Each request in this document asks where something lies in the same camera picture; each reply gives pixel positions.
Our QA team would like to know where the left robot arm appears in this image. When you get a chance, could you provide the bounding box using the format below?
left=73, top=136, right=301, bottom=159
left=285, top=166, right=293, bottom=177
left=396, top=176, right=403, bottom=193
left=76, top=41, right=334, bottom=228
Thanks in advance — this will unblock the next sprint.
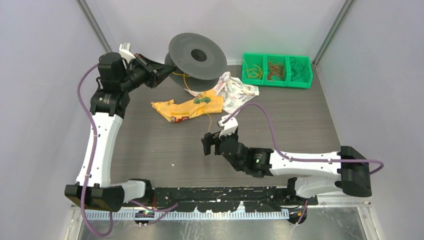
left=64, top=52, right=176, bottom=212

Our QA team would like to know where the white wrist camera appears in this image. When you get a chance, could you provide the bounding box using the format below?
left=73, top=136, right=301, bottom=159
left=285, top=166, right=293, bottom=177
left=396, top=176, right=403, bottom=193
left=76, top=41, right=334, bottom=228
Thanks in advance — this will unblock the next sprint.
left=217, top=114, right=238, bottom=137
left=119, top=42, right=136, bottom=63

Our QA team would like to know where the green three-compartment bin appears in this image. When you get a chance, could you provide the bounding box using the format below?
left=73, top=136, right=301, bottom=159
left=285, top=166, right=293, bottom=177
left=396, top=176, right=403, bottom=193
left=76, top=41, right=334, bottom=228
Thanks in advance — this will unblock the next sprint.
left=241, top=53, right=314, bottom=89

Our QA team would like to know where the yellow wire bundle in bin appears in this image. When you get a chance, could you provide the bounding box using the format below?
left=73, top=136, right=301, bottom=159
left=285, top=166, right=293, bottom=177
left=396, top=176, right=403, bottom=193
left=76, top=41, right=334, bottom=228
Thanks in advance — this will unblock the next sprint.
left=243, top=59, right=264, bottom=80

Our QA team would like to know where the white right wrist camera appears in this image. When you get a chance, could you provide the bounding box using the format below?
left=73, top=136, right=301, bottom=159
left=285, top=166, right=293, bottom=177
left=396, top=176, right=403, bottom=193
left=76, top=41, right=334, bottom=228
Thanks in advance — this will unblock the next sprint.
left=217, top=114, right=238, bottom=137

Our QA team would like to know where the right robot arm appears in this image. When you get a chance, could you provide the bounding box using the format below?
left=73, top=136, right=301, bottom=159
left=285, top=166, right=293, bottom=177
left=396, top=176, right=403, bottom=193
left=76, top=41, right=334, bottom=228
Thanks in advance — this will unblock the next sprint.
left=201, top=132, right=372, bottom=205

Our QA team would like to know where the white patterned cloth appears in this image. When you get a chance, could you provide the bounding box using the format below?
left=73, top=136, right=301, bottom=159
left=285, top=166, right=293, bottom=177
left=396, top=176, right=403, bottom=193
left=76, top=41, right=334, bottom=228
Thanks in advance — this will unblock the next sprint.
left=213, top=71, right=260, bottom=114

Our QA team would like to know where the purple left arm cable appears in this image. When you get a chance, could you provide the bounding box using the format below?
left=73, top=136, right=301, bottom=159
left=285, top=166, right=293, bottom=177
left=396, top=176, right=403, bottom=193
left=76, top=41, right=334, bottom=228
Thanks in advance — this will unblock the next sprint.
left=76, top=63, right=180, bottom=238

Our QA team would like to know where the red wire bundle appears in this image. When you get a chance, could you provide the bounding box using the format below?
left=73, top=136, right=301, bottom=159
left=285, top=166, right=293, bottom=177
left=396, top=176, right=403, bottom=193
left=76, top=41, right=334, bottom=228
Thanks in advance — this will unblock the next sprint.
left=266, top=57, right=285, bottom=81

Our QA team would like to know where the slotted aluminium rail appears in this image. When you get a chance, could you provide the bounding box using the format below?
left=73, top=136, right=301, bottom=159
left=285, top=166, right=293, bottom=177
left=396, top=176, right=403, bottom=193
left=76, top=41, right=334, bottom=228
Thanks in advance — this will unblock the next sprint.
left=82, top=209, right=290, bottom=221

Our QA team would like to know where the dark green wire bundle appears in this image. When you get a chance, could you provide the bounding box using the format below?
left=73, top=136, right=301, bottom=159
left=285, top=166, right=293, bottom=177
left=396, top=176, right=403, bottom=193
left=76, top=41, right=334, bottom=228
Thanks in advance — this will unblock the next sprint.
left=288, top=56, right=310, bottom=80

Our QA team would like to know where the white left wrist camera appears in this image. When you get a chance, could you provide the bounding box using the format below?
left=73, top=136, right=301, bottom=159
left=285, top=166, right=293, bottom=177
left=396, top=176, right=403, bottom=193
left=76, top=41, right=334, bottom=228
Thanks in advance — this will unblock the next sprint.
left=119, top=42, right=136, bottom=63

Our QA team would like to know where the black cable spool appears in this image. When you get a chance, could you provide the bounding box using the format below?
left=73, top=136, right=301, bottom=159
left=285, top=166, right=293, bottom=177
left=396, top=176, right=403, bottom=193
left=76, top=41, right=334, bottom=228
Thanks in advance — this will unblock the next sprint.
left=164, top=32, right=227, bottom=92

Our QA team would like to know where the yellow snack bag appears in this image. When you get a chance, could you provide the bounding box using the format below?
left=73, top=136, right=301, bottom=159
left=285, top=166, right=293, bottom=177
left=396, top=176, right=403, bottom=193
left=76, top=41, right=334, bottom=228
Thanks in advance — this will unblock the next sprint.
left=151, top=91, right=224, bottom=123

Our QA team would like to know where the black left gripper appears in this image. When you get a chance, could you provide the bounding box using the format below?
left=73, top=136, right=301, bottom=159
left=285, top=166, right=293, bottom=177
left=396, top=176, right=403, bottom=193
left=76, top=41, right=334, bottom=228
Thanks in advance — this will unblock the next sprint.
left=119, top=53, right=176, bottom=93

